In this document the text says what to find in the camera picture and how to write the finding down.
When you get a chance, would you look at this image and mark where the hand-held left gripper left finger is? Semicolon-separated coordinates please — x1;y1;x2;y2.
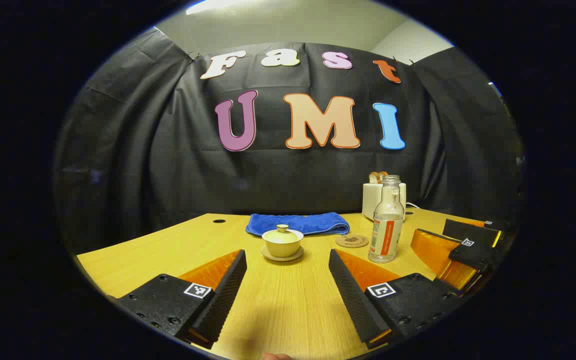
113;249;248;350

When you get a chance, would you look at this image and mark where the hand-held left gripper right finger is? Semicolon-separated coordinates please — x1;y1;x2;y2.
328;248;464;350

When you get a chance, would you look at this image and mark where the round cork coaster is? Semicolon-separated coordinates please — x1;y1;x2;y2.
335;234;370;249

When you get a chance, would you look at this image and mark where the cream teacup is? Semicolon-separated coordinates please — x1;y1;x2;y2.
262;235;305;259

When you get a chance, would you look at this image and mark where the clear water bottle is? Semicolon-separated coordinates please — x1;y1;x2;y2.
368;174;406;264

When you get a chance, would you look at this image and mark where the cream teacup lid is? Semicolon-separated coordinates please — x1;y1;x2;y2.
261;224;305;245

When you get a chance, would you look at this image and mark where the cream saucer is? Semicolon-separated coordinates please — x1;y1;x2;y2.
260;245;305;263

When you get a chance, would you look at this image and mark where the blue towel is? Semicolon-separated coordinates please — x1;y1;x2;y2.
245;212;351;238

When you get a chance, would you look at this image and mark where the white toaster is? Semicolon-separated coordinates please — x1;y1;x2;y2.
361;181;407;222

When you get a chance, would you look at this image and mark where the black backdrop cloth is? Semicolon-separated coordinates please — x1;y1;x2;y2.
53;27;525;256

